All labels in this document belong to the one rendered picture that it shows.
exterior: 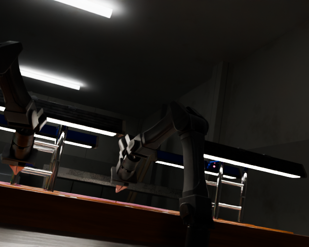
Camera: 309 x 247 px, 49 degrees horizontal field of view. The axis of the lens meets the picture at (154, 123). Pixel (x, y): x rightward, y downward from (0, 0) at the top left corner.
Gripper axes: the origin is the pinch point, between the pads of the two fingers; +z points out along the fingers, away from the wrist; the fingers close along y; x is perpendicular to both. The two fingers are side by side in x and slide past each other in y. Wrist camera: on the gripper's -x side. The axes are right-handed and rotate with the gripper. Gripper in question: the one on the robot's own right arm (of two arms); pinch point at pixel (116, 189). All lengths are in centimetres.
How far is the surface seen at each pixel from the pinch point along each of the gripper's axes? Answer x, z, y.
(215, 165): -58, 25, -76
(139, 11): -300, 24, -42
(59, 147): -22.5, 4.3, 24.6
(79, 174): -227, 234, -29
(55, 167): -15.8, 10.1, 24.3
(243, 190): -21, 6, -72
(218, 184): -21, 6, -57
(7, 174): -400, 452, 72
